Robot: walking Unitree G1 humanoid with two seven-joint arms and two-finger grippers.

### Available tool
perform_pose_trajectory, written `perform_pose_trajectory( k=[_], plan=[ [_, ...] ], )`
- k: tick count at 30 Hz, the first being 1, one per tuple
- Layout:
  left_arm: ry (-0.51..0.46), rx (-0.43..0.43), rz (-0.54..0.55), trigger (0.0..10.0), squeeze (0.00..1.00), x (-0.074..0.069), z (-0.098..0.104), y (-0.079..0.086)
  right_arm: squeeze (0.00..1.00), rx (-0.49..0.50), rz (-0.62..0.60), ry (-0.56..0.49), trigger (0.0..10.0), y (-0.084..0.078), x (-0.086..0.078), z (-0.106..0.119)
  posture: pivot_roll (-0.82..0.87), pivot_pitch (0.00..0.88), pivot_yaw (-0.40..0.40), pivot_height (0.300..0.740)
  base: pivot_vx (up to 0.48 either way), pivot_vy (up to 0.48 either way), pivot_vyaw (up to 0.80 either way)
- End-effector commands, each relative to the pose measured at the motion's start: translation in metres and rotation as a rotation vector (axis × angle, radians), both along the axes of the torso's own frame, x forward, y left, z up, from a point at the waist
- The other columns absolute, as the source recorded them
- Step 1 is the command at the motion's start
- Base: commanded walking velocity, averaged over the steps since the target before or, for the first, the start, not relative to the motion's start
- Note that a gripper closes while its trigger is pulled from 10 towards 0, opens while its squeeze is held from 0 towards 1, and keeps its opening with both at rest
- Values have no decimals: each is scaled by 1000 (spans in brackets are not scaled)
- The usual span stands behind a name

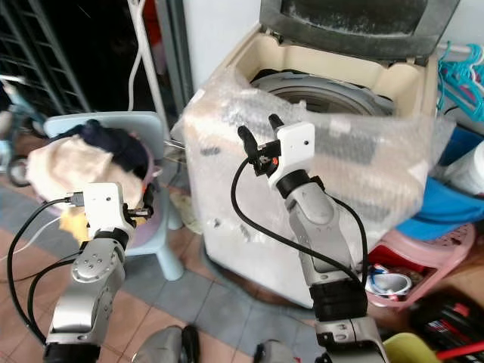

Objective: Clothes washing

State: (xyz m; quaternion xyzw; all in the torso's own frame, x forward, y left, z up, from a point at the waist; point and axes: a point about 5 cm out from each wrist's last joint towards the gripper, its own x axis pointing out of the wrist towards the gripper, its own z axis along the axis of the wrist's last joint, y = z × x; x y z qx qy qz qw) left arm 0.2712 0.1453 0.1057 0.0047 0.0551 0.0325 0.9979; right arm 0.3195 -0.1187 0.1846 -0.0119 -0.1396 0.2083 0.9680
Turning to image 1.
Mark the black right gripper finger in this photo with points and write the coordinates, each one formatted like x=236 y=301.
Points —
x=276 y=127
x=248 y=144

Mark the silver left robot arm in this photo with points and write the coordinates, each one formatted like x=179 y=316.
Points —
x=87 y=283

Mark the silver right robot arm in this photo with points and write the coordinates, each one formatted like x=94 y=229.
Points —
x=321 y=227

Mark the cream top-load washing machine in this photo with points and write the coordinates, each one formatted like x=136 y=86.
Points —
x=242 y=257

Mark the grey washing machine lid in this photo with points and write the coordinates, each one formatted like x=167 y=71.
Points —
x=355 y=19

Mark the teal clothes hangers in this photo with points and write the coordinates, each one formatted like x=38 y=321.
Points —
x=461 y=79

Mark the clear bubble wrap sheet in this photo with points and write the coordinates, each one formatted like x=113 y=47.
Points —
x=212 y=151

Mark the pale rag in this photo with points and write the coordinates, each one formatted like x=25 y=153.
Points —
x=185 y=212

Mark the yellow cloth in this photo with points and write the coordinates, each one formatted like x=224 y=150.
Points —
x=74 y=224

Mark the dark navy garment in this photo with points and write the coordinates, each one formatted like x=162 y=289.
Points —
x=121 y=144

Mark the light blue plastic chair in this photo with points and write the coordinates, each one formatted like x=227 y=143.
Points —
x=159 y=128

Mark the beige garment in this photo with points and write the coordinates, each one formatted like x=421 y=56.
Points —
x=68 y=170

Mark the grey left robot leg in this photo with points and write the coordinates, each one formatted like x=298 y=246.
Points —
x=166 y=346

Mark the light blue child tricycle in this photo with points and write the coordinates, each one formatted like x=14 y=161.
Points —
x=19 y=136

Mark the blue plastic basin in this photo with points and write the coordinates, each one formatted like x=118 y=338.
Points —
x=435 y=212

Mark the white bowl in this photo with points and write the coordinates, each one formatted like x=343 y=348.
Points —
x=389 y=286

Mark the black metal grille gate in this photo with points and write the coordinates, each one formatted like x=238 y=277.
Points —
x=45 y=53

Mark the pink plastic stool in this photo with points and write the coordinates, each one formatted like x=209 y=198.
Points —
x=431 y=253

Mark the white plastic jug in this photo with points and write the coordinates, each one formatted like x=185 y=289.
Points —
x=465 y=170

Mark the yellow plastic container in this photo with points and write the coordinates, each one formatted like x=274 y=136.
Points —
x=412 y=349

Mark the black and red toolbox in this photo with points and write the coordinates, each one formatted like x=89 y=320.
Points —
x=450 y=325

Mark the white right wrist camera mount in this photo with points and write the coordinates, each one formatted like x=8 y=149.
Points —
x=295 y=147

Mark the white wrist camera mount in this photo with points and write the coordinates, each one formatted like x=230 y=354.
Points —
x=106 y=204
x=295 y=147

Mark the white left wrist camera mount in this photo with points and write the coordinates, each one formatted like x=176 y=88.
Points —
x=106 y=204

